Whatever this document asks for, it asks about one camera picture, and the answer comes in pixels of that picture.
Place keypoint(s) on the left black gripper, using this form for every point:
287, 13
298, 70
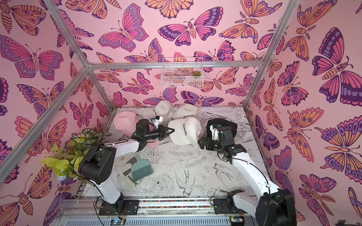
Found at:
161, 132

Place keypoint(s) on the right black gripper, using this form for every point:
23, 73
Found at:
204, 142

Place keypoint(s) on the black cap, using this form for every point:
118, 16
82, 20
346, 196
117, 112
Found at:
222, 123

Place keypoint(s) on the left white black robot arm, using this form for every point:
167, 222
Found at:
103, 160

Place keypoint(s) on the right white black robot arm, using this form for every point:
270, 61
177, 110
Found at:
271, 205

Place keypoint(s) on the cream cap rear left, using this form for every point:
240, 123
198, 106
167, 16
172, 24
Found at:
162, 109

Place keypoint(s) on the plain pink cap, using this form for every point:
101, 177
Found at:
153, 143

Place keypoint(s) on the pink cap with logo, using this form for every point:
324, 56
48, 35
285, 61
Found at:
125, 122

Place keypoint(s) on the teal hand brush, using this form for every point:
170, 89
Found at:
142, 168

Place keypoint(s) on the clear plastic dustpan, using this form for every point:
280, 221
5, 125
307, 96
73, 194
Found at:
123, 166

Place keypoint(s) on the small succulent in basket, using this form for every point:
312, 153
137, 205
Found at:
196, 73

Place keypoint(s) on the potted green plant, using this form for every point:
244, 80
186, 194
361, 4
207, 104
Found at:
65, 161

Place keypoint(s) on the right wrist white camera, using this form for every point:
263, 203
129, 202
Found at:
215, 131

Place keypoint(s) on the wrist white camera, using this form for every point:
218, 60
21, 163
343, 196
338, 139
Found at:
215, 131
157, 120

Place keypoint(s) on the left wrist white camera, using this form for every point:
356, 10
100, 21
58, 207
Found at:
157, 120

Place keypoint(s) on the white wire basket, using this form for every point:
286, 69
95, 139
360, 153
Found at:
177, 72

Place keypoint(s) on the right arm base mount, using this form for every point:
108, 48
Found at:
221, 207

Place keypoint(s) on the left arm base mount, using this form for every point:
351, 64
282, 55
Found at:
123, 207

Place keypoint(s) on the aluminium frame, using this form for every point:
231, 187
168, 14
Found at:
24, 144

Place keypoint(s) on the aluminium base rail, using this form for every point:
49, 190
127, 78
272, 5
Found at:
174, 211

